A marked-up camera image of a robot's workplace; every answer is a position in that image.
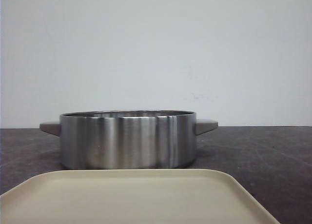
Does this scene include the stainless steel pot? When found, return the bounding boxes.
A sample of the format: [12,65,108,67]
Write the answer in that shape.
[39,110,218,169]

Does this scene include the beige plastic tray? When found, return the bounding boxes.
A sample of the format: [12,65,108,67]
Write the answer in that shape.
[0,169,277,224]

